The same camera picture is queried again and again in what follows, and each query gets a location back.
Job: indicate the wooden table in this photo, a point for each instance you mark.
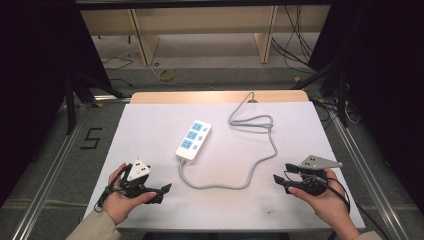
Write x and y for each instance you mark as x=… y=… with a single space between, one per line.
x=200 y=97

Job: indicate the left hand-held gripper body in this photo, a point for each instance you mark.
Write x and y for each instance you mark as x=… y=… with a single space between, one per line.
x=134 y=185

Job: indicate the person's right hand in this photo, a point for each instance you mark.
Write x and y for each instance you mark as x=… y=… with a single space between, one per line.
x=321 y=203

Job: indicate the white table cover sheet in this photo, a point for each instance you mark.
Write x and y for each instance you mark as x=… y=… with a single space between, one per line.
x=160 y=126

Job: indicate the white power strip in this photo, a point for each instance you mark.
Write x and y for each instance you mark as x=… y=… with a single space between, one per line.
x=194 y=141

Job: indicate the metal floor rail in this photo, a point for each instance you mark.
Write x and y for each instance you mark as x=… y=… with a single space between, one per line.
x=370 y=180
x=50 y=173

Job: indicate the black metal stand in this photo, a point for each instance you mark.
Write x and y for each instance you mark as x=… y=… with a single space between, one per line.
x=340 y=96
x=70 y=106

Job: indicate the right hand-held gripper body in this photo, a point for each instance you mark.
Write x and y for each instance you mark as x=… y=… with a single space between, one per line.
x=313 y=181

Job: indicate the light wooden desk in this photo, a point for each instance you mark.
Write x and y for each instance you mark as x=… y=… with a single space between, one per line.
x=206 y=20

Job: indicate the person's left hand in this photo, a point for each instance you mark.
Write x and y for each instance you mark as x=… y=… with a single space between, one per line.
x=121 y=201

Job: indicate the black curtain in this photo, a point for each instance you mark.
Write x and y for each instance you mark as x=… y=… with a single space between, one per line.
x=36 y=83
x=386 y=83

